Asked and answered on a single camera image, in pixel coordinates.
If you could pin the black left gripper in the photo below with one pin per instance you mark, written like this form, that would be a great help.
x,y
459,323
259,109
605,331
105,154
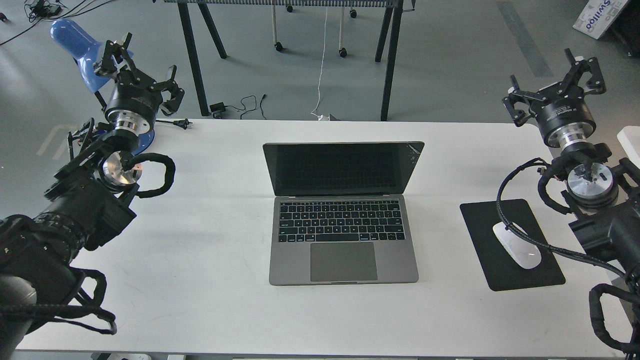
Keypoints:
x,y
134,104

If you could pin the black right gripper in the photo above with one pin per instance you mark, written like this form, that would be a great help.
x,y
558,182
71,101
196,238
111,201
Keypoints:
x,y
561,111

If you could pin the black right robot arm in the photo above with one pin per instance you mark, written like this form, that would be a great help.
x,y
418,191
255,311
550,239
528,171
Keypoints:
x,y
604,199

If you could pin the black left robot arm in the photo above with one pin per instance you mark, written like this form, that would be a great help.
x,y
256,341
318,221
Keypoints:
x,y
89,206

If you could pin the blue plastic chair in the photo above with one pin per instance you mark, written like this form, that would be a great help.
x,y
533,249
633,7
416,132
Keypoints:
x,y
85,51

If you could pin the cardboard box with blue print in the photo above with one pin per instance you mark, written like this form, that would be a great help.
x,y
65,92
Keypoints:
x,y
597,16

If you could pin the white computer mouse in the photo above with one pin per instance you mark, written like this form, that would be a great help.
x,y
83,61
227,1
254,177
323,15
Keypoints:
x,y
525,254

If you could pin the black mouse pad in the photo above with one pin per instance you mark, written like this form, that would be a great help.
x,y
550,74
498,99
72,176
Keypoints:
x,y
500,270

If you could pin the white rolling rack legs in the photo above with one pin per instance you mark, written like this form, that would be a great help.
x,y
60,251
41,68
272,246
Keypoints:
x,y
311,23

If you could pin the grey open laptop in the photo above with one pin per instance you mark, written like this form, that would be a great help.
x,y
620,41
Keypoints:
x,y
339,214

